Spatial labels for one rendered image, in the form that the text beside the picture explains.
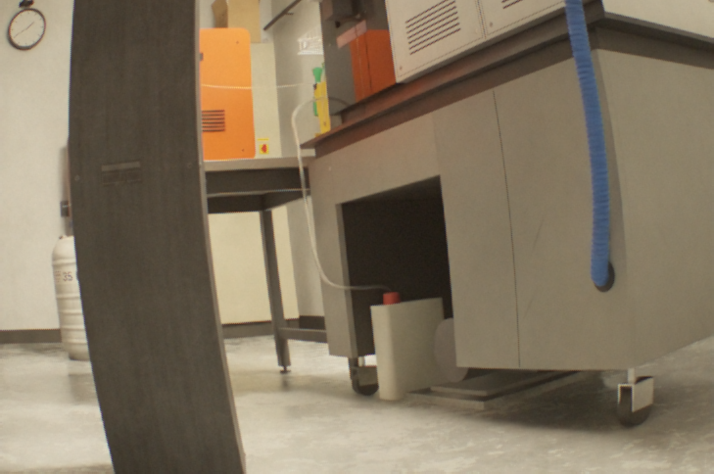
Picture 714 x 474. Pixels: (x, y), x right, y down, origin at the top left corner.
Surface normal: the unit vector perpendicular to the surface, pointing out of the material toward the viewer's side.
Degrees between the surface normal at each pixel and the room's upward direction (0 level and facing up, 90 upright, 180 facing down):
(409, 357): 90
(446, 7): 90
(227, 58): 90
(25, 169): 90
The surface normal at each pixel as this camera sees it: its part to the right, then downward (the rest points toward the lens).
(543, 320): -0.89, 0.05
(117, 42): 0.14, -0.11
